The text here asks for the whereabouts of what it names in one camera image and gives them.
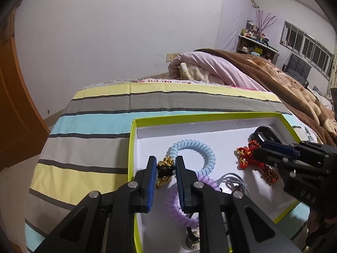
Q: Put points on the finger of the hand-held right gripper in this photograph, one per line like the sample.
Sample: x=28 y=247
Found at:
x=271 y=158
x=279 y=147

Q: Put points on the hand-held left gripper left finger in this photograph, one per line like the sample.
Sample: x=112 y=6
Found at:
x=152 y=187

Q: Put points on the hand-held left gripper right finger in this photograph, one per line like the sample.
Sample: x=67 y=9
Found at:
x=181 y=189

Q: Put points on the lime green cardboard box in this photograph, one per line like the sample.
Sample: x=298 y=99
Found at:
x=133 y=147

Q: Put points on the person's right hand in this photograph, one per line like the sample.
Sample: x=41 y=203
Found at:
x=321 y=226

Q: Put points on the black wristband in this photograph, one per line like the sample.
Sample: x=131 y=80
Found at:
x=268 y=134

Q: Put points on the brown plush blanket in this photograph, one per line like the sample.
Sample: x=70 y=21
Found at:
x=289 y=84

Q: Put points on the grey padded chair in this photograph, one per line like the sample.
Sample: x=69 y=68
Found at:
x=297 y=67

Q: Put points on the pink quilt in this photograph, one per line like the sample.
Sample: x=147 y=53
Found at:
x=223 y=68

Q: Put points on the cluttered shelf unit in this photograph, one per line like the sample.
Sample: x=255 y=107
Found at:
x=252 y=48

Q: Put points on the barred window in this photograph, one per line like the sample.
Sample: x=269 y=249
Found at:
x=308 y=46

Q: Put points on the white fringed towel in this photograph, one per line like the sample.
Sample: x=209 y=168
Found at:
x=158 y=81

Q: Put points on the cream plush blanket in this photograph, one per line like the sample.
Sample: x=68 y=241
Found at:
x=192 y=72

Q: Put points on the dried flower branches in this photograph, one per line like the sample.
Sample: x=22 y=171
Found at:
x=263 y=22

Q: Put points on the wooden door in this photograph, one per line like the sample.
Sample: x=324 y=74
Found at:
x=15 y=110

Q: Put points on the wall socket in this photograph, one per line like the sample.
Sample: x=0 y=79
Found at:
x=172 y=58

